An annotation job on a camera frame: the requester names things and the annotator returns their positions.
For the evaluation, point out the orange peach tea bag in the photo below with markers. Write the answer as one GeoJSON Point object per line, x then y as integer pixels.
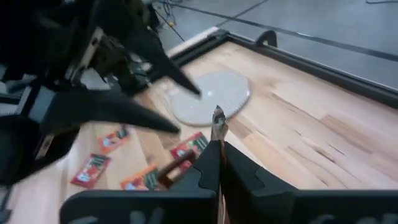
{"type": "Point", "coordinates": [110, 141]}
{"type": "Point", "coordinates": [140, 180]}

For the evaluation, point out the red strawberry tea bag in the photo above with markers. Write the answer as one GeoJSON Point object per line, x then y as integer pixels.
{"type": "Point", "coordinates": [194, 143]}
{"type": "Point", "coordinates": [91, 169]}

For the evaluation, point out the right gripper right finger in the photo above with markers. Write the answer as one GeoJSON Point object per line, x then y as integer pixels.
{"type": "Point", "coordinates": [242, 177]}

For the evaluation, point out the round woven placemat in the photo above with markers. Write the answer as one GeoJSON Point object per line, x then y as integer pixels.
{"type": "Point", "coordinates": [217, 93]}

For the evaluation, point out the wooden compartment tea box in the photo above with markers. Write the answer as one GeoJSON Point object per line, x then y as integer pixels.
{"type": "Point", "coordinates": [178, 161]}

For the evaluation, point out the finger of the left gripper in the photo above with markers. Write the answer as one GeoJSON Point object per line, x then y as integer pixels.
{"type": "Point", "coordinates": [109, 109]}
{"type": "Point", "coordinates": [161, 59]}

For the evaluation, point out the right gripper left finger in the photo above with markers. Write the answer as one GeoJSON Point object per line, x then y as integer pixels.
{"type": "Point", "coordinates": [205, 177]}

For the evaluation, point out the gold tea bag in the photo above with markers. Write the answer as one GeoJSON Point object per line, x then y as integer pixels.
{"type": "Point", "coordinates": [219, 124]}

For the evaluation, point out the black aluminium table frame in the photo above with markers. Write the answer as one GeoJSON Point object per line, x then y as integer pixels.
{"type": "Point", "coordinates": [311, 69]}

